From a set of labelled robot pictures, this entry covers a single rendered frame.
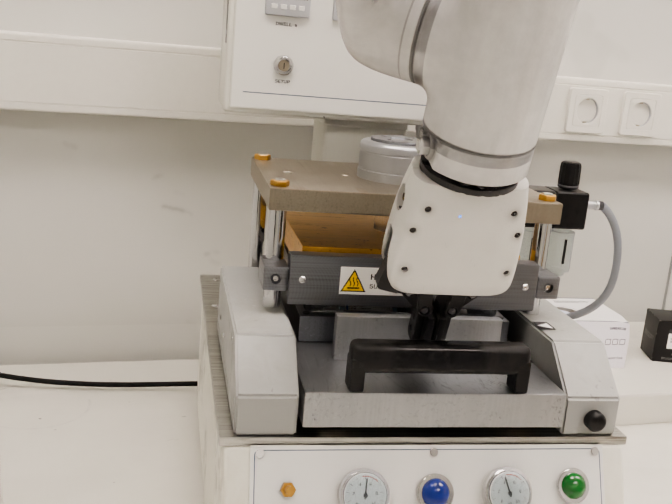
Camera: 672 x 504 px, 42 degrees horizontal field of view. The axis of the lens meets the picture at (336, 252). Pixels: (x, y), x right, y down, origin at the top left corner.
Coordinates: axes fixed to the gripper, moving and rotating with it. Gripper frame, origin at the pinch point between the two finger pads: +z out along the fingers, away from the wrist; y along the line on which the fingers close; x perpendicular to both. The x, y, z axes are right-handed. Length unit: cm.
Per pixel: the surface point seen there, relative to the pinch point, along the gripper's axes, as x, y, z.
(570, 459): -8.3, 12.0, 7.3
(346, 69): 32.8, -3.5, -9.0
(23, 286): 48, -41, 34
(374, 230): 14.9, -2.0, 0.2
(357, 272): 5.5, -5.5, -1.4
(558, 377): -3.4, 11.3, 2.5
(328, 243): 9.1, -7.7, -1.9
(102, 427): 24, -29, 36
